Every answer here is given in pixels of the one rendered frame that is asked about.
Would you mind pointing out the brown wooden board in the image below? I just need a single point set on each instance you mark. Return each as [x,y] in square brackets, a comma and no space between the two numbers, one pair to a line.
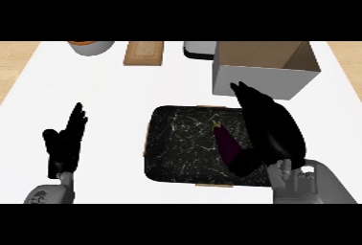
[144,53]

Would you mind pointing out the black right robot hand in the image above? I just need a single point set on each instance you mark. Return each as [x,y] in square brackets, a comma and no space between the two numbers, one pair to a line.
[271,127]

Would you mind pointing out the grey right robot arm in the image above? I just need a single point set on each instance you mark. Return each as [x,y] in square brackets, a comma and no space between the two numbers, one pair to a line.
[306,185]

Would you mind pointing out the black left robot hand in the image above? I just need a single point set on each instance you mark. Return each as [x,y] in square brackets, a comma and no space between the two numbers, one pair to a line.
[71,140]

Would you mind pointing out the grey pot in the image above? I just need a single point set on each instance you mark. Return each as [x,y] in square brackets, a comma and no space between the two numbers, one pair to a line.
[91,47]

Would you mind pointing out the purple eggplant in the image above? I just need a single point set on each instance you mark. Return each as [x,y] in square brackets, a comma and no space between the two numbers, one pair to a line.
[227,143]

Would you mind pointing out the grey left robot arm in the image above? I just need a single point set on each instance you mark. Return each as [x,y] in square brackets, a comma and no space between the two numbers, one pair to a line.
[52,191]

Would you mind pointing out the cardboard box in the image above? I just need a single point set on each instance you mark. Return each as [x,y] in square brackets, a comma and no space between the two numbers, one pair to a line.
[264,68]

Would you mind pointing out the black marbled tray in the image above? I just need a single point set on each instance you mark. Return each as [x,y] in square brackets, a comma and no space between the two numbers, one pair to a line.
[188,146]

